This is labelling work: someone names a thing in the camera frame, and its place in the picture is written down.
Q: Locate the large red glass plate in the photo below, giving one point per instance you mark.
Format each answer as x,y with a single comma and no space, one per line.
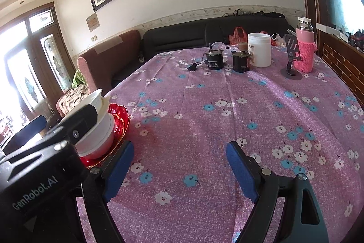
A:
121,123

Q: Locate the grey phone stand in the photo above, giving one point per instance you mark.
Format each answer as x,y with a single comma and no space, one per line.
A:
291,72

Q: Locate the purple floral tablecloth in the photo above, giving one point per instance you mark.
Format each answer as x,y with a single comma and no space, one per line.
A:
213,123

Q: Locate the clear plastic dome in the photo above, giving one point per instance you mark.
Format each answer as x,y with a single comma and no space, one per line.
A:
220,48

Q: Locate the clear plastic bag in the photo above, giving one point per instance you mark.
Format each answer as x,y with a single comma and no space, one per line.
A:
280,39

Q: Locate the black motor with white label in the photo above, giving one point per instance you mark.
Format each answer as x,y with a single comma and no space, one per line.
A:
213,60

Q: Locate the black sofa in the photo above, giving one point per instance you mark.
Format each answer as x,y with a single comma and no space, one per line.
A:
176,38

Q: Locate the green cloth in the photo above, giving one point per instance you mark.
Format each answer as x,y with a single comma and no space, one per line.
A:
78,79

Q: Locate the small cream bowl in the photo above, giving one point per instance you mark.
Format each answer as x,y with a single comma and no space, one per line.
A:
92,96

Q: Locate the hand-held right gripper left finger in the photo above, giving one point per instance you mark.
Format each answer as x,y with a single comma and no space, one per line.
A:
121,171

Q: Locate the red plastic bag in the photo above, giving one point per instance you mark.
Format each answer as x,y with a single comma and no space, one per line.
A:
237,36

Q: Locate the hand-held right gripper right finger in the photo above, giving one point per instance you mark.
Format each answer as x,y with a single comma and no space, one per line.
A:
241,171

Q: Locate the thermos with pink knitted sleeve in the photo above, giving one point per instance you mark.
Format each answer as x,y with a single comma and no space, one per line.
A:
305,55

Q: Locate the brown armchair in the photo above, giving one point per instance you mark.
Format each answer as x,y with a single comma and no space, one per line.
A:
108,60

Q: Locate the wooden glass door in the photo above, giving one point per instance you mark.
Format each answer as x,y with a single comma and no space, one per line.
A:
37,66

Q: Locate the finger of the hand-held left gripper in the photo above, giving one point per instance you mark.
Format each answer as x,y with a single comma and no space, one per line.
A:
79,123
28,129

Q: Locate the patterned blanket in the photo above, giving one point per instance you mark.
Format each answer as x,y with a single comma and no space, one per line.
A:
71,97

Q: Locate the dark clutter on sofa back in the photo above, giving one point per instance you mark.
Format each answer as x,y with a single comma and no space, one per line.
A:
256,13

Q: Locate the white plastic jar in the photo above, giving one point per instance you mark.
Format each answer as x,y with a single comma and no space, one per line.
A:
260,52

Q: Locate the black motor with wooden spool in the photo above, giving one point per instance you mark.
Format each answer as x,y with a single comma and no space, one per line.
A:
240,60

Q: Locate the white shallow bowl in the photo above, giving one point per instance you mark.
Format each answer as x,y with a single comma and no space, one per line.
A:
99,134

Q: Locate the brown wall plaque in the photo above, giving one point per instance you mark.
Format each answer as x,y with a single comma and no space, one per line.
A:
92,22

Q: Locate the small clutter on cabinet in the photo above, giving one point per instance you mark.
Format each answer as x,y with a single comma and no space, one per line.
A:
354,38

